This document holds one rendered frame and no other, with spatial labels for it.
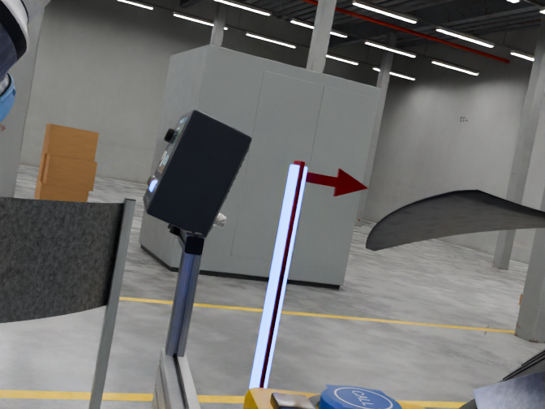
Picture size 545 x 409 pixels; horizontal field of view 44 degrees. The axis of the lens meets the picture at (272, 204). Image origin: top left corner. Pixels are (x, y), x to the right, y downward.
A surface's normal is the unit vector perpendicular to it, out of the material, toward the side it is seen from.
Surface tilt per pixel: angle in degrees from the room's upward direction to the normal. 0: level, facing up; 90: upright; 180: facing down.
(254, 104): 90
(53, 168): 90
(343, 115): 90
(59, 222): 90
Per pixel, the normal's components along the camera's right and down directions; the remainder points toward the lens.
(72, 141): 0.43, 0.13
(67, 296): 0.88, 0.18
